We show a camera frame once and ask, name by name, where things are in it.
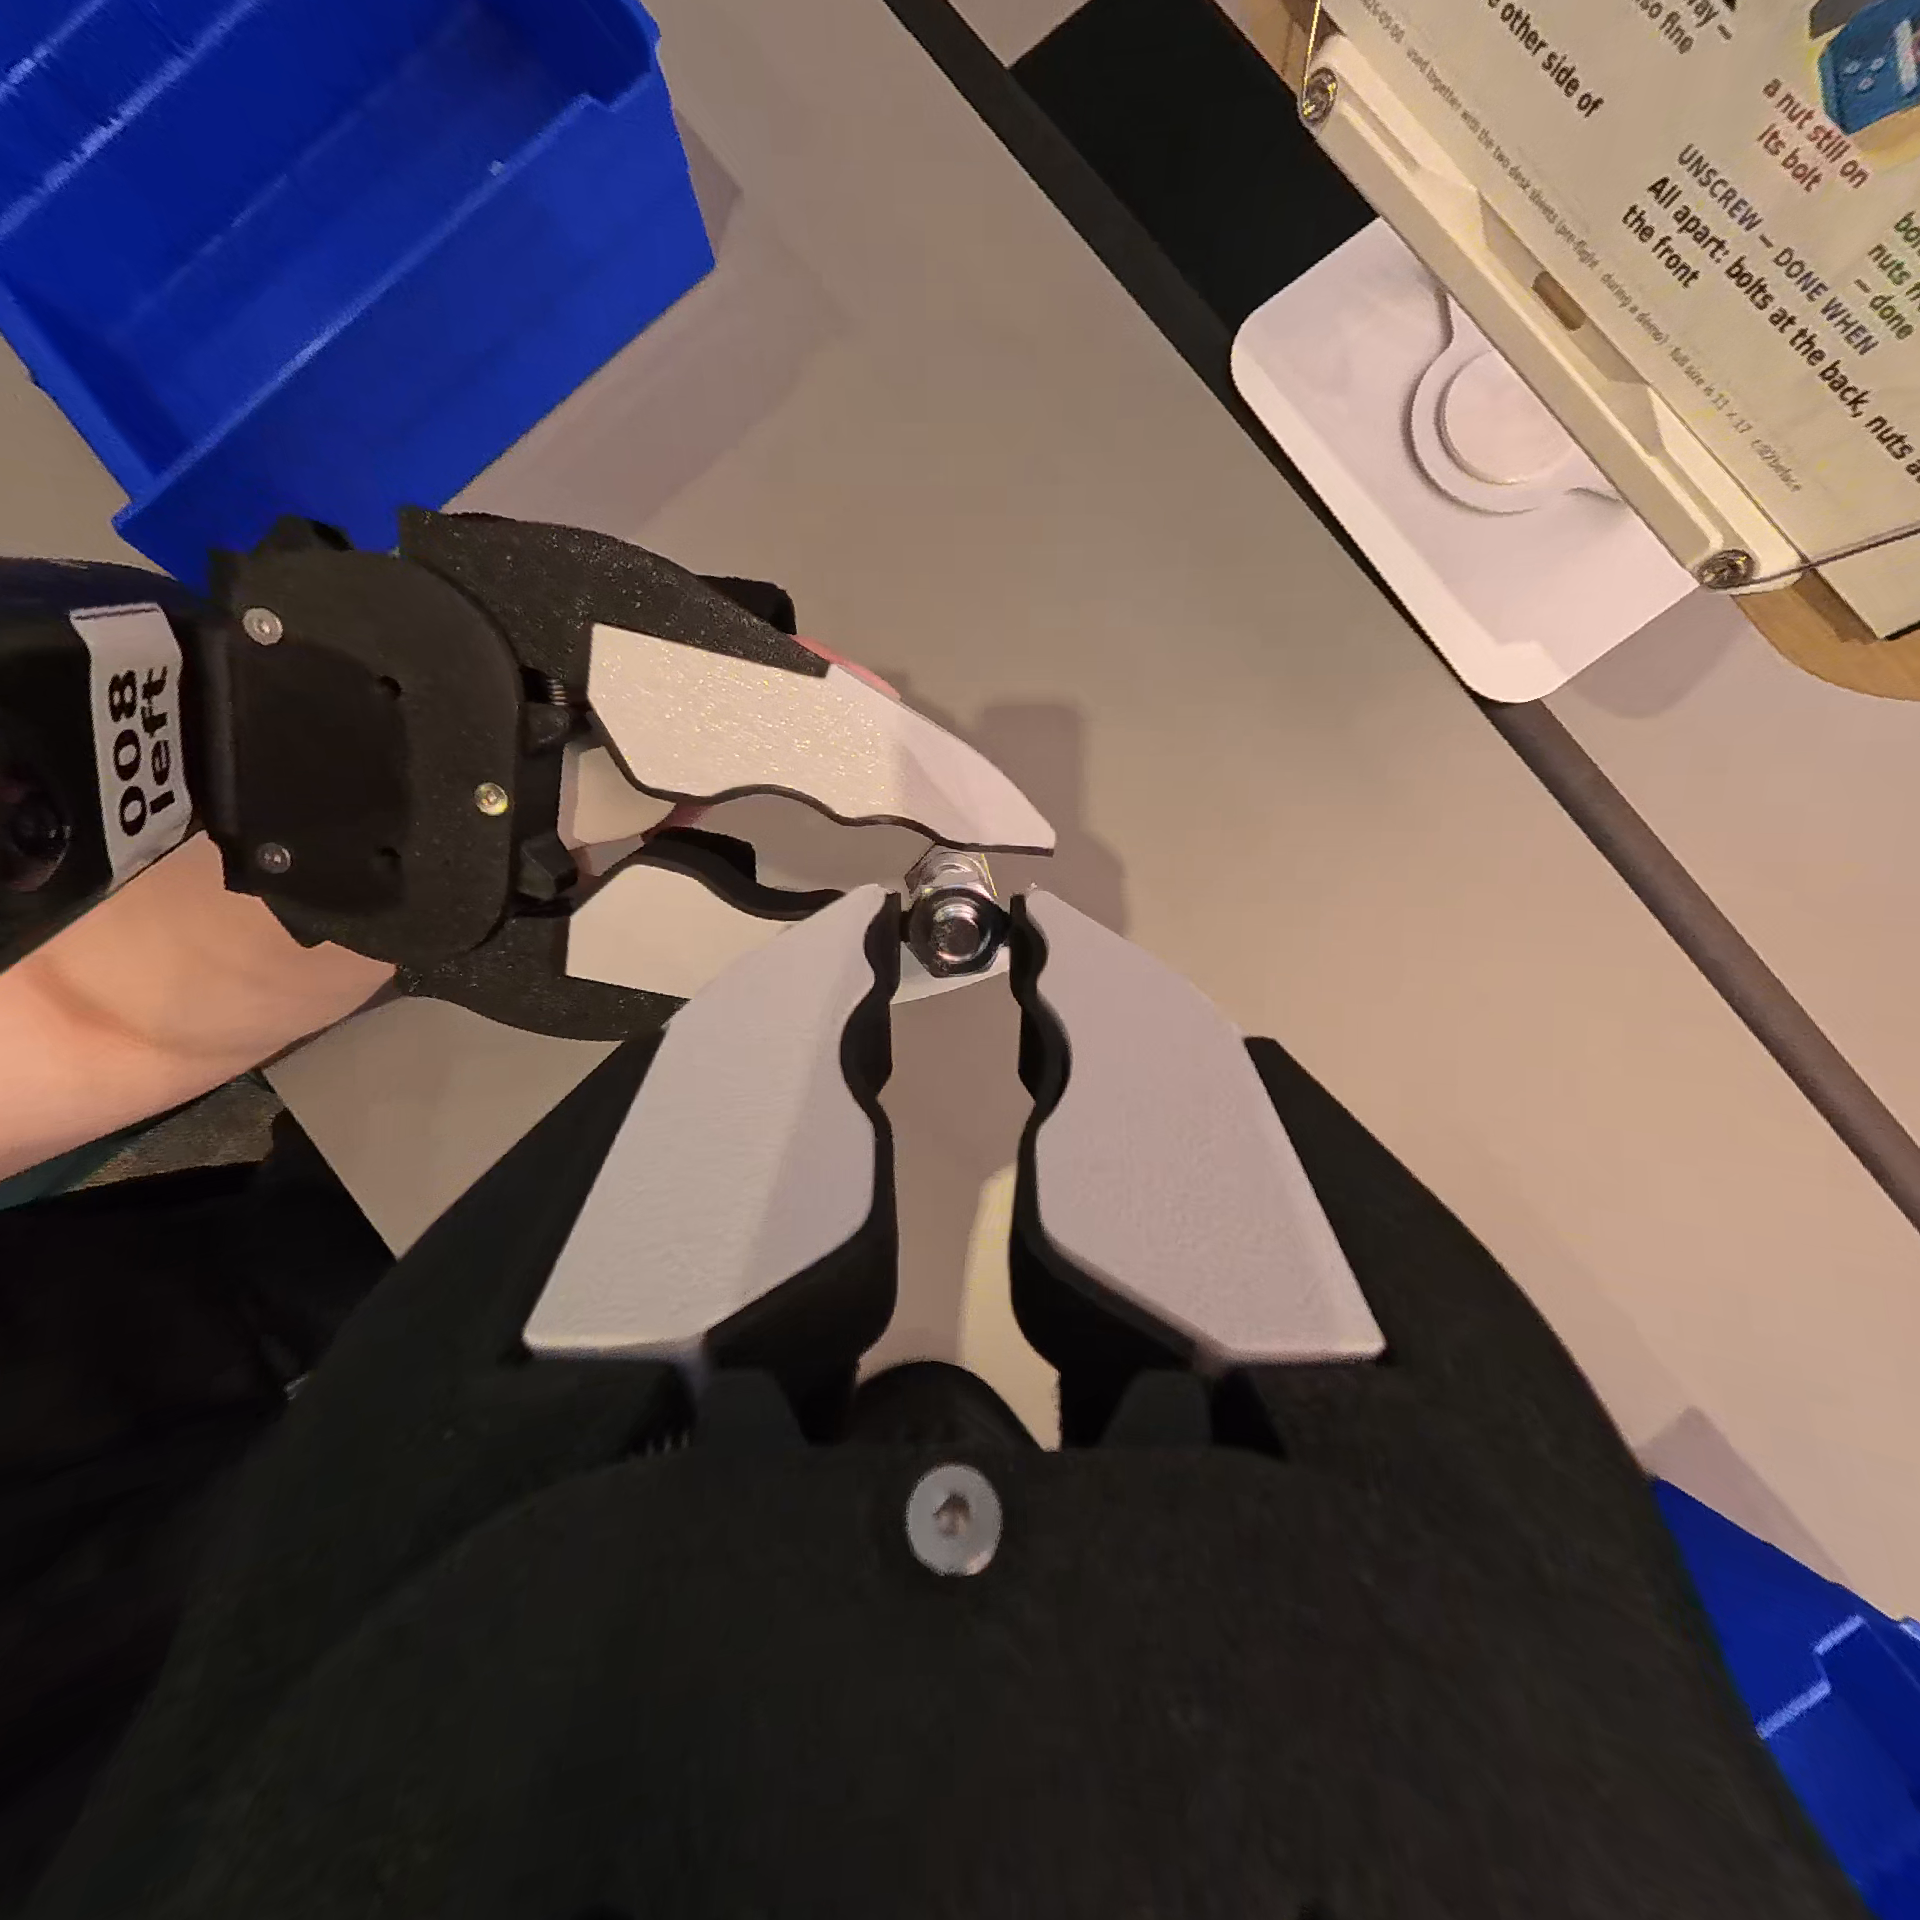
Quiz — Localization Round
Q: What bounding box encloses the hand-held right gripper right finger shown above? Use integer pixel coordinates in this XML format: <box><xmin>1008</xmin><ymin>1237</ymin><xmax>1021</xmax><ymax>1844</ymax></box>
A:
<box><xmin>1008</xmin><ymin>888</ymin><xmax>1385</xmax><ymax>1449</ymax></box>

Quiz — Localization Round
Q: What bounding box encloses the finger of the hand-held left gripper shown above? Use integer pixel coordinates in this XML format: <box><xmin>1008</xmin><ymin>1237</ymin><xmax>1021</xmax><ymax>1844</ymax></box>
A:
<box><xmin>584</xmin><ymin>623</ymin><xmax>1058</xmax><ymax>860</ymax></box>
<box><xmin>565</xmin><ymin>829</ymin><xmax>903</xmax><ymax>1009</ymax></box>

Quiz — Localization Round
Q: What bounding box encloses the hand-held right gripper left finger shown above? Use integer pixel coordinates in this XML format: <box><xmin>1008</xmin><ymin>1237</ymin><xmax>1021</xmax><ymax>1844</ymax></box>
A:
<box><xmin>522</xmin><ymin>888</ymin><xmax>908</xmax><ymax>1449</ymax></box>

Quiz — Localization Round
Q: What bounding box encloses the silver hex nut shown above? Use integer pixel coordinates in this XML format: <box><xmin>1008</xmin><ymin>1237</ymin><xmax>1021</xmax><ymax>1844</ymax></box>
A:
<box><xmin>903</xmin><ymin>884</ymin><xmax>1004</xmax><ymax>976</ymax></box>

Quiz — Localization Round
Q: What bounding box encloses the blue plastic bin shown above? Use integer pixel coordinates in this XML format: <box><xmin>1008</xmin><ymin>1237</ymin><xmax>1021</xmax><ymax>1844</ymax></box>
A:
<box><xmin>1651</xmin><ymin>1477</ymin><xmax>1920</xmax><ymax>1920</ymax></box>
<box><xmin>0</xmin><ymin>0</ymin><xmax>721</xmax><ymax>585</ymax></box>

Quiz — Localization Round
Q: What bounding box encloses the person's left hand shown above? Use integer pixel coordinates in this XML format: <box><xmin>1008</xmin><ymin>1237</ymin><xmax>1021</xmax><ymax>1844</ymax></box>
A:
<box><xmin>0</xmin><ymin>839</ymin><xmax>405</xmax><ymax>1184</ymax></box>

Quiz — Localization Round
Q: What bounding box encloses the black foam pad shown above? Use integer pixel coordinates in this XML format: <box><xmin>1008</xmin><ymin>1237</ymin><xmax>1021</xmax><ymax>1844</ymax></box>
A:
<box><xmin>853</xmin><ymin>1359</ymin><xmax>1041</xmax><ymax>1451</ymax></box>

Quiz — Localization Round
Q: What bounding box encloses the person's black clothing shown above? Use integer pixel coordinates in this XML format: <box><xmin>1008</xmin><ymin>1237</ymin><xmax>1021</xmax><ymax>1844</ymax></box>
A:
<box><xmin>0</xmin><ymin>1119</ymin><xmax>400</xmax><ymax>1920</ymax></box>

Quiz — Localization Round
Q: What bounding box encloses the white page holder bar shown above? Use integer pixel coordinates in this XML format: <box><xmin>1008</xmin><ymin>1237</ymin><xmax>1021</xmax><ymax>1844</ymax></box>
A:
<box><xmin>1297</xmin><ymin>33</ymin><xmax>1770</xmax><ymax>595</ymax></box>

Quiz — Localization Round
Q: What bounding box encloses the printed instruction sheet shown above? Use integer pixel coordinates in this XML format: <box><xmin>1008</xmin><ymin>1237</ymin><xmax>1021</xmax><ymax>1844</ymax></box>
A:
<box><xmin>1357</xmin><ymin>0</ymin><xmax>1920</xmax><ymax>641</ymax></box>

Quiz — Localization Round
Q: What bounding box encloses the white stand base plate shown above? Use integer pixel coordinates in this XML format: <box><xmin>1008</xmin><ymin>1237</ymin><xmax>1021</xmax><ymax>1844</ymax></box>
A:
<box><xmin>1229</xmin><ymin>218</ymin><xmax>1705</xmax><ymax>705</ymax></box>

